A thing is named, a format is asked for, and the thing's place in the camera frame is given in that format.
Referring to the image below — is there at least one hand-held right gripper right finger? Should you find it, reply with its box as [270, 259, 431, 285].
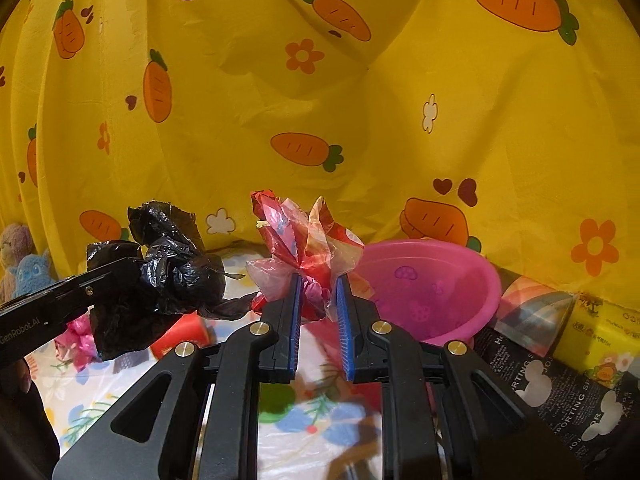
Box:
[335, 274, 586, 480]

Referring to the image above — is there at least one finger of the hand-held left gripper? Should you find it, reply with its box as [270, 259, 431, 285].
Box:
[0, 257, 137, 367]

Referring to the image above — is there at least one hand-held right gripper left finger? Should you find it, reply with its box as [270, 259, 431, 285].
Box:
[52, 272, 304, 480]

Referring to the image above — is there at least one red translucent plastic bag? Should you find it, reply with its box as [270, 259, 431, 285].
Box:
[245, 190, 366, 323]

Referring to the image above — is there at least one pink plastic basin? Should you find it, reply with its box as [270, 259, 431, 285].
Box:
[351, 240, 502, 348]

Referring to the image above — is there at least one black plastic bag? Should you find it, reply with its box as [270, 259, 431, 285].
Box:
[86, 201, 258, 361]

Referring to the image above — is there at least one red paper cup cartoon print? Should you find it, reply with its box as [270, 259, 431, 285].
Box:
[151, 311, 217, 361]

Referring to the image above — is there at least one blue plush toy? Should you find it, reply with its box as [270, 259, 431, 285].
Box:
[9, 251, 55, 302]

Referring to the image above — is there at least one pink plastic bag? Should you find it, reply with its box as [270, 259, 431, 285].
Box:
[54, 314, 103, 372]

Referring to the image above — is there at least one pinkish brown plush toy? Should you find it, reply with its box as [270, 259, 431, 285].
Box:
[0, 222, 37, 303]

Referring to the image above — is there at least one floral plastic sheet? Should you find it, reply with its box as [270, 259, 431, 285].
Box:
[25, 242, 501, 480]

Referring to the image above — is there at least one rainbow striped box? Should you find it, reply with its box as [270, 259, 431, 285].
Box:
[492, 267, 577, 347]

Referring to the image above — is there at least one yellow carrot print cloth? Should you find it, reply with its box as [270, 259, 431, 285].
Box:
[0, 0, 640, 311]

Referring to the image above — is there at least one black printed cloth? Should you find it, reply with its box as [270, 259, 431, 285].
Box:
[470, 265, 640, 480]

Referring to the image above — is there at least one yellow tissue pack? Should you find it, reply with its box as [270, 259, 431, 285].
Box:
[551, 291, 640, 390]

